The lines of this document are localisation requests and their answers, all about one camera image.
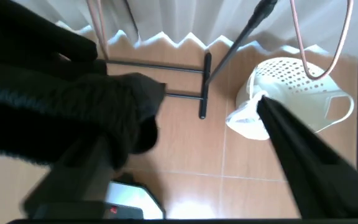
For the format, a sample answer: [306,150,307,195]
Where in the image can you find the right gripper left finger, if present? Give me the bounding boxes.
[22,135,115,219]

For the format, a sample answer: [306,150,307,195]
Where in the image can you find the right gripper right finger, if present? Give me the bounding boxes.
[256,95,358,218]

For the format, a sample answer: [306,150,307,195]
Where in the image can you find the black shorts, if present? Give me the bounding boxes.
[0,0,167,170]

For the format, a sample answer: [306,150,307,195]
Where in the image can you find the pink clothes hanger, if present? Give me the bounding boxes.
[85,0,110,62]
[289,0,354,81]

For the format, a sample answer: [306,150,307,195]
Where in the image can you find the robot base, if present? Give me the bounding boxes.
[104,174,167,220]

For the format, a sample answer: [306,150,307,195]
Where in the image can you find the white laundry basket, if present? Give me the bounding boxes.
[234,57,356,138]

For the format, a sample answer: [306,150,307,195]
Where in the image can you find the black clothes rack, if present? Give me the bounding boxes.
[104,0,279,120]

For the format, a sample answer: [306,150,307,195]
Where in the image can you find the white garment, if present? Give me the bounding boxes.
[225,90,272,141]

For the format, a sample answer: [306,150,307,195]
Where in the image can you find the beige curtain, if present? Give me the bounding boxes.
[11,0,358,58]

